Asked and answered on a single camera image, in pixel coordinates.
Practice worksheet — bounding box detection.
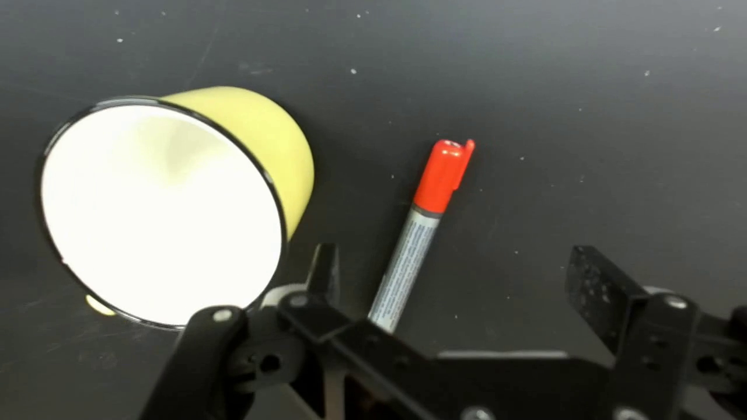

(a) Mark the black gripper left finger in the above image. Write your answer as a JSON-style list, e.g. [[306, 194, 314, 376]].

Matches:
[[137, 242, 439, 420]]

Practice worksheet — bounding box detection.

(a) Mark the blue marker with red cap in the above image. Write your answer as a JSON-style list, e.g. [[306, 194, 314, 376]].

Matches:
[[363, 137, 479, 337]]

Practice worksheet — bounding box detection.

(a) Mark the yellow enamel mug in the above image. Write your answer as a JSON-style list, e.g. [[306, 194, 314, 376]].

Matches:
[[38, 83, 317, 332]]

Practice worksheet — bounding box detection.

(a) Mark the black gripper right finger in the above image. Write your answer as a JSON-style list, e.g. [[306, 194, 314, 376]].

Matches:
[[564, 244, 747, 420]]

